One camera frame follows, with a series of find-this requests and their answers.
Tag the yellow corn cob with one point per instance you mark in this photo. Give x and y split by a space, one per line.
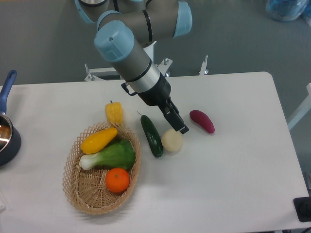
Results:
114 113

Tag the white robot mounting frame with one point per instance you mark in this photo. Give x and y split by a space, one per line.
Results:
101 74

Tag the purple sweet potato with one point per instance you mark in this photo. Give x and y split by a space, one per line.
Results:
202 120

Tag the blue handled saucepan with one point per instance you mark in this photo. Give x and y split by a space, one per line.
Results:
10 139

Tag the blue plastic bag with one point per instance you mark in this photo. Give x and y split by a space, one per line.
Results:
289 10

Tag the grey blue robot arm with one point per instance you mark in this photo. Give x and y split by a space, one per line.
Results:
124 28

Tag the dark green cucumber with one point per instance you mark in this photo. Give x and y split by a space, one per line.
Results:
151 135

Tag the orange fruit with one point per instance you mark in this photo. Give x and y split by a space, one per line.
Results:
117 180

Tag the black device at edge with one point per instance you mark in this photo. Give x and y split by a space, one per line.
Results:
303 208

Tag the green bok choy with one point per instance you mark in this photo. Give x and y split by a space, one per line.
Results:
118 154

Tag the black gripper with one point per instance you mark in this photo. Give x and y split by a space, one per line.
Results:
155 90

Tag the woven wicker basket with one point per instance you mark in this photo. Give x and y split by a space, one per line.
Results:
86 189

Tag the white frame at right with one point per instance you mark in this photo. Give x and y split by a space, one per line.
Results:
301 110

